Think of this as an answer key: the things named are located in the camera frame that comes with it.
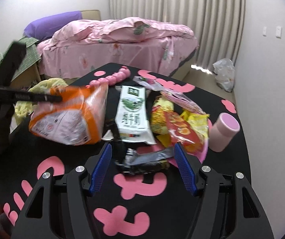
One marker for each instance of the black silver foil wrapper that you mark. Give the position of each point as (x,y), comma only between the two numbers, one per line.
(136,164)

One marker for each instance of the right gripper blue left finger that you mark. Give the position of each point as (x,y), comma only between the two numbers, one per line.
(99,170)

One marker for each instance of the yellow red snack wrapper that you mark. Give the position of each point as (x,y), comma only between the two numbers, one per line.
(190,129)

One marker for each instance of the white green milk carton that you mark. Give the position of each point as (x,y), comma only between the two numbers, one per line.
(131,117)

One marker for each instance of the wooden nightstand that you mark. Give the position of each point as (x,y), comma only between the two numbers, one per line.
(27,78)

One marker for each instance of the bed with pink bedding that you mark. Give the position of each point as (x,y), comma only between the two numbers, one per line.
(81,46)

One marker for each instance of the pink beaded toy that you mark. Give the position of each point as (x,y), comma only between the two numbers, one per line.
(117,77)

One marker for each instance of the purple pillow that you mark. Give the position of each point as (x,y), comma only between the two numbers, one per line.
(44,28)

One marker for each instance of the pink clear candy wrapper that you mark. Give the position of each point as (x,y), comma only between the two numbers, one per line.
(176,97)

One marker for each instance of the white wall socket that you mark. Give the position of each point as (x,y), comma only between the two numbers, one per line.
(264,31)

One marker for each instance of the yellow bag lined trash bin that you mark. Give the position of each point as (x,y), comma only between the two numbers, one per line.
(24,108)

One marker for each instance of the white plastic bag on floor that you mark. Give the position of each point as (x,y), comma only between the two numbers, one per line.
(224,74)

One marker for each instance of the pink cylindrical cup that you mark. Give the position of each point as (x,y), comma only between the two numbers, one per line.
(222,132)

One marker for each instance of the white wall switch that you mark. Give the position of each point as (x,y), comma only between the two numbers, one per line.
(278,32)

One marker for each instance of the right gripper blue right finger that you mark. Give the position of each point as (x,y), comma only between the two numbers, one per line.
(185,169)

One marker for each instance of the green checkered cloth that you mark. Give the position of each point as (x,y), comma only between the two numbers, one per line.
(20,56)

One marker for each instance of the beige striped curtain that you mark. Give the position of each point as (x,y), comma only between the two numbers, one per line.
(217,24)

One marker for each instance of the orange plastic snack bag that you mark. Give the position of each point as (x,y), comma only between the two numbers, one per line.
(77,120)

